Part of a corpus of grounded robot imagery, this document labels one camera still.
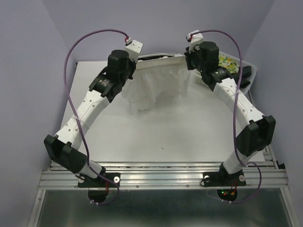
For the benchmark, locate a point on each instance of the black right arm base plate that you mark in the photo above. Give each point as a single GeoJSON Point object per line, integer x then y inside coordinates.
{"type": "Point", "coordinates": [227, 185]}

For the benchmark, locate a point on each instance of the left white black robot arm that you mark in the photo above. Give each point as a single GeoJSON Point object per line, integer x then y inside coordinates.
{"type": "Point", "coordinates": [63, 147]}

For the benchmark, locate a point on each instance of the white pleated skirt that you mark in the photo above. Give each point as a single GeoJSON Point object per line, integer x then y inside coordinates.
{"type": "Point", "coordinates": [165, 77]}

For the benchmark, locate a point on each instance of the white plastic basket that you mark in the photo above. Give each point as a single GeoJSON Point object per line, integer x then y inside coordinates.
{"type": "Point", "coordinates": [196, 76]}

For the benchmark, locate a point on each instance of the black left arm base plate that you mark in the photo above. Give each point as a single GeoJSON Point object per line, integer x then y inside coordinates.
{"type": "Point", "coordinates": [98, 188]}

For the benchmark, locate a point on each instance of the black skirt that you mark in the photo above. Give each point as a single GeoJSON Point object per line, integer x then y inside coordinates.
{"type": "Point", "coordinates": [246, 73]}

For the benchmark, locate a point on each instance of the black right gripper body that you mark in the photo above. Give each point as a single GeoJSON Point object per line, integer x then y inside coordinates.
{"type": "Point", "coordinates": [194, 61]}

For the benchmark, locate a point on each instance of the lemon print skirt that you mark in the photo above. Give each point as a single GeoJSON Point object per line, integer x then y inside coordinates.
{"type": "Point", "coordinates": [227, 62]}

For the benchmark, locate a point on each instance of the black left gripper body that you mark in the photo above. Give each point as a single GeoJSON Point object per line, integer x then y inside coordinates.
{"type": "Point", "coordinates": [127, 74]}

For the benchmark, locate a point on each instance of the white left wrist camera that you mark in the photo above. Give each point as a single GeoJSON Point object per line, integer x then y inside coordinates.
{"type": "Point", "coordinates": [134, 49]}

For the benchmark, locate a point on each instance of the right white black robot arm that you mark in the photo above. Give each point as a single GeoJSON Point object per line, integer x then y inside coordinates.
{"type": "Point", "coordinates": [256, 129]}

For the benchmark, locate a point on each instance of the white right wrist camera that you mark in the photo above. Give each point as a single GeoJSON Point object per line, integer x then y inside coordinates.
{"type": "Point", "coordinates": [194, 39]}

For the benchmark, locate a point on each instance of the aluminium extrusion rail frame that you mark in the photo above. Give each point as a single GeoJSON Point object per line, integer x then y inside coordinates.
{"type": "Point", "coordinates": [165, 195]}

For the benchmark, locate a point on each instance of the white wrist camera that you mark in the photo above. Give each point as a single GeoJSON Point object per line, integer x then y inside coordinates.
{"type": "Point", "coordinates": [194, 39]}
{"type": "Point", "coordinates": [134, 49]}

